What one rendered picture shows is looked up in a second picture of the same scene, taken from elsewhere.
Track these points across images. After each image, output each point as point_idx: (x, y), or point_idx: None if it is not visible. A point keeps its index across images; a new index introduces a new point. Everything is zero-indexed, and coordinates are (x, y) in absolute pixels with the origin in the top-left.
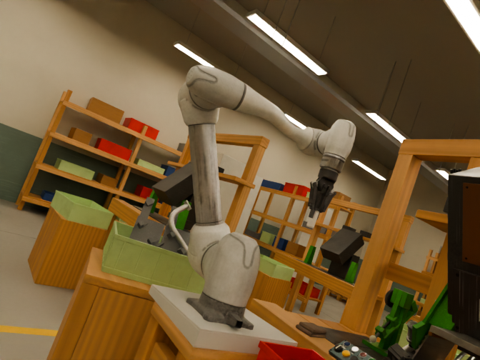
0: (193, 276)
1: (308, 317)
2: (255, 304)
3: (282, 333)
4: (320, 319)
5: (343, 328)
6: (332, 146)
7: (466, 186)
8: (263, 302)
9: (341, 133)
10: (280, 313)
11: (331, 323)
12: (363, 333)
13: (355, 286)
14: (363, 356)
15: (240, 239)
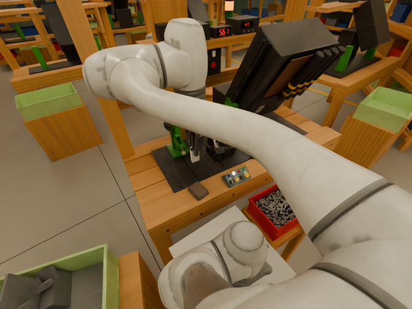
0: (111, 305)
1: (137, 183)
2: (155, 228)
3: (224, 213)
4: (131, 174)
5: (136, 160)
6: (203, 78)
7: (292, 62)
8: (151, 219)
9: (206, 54)
10: (170, 208)
11: (132, 167)
12: (133, 148)
13: (113, 133)
14: (240, 171)
15: (262, 239)
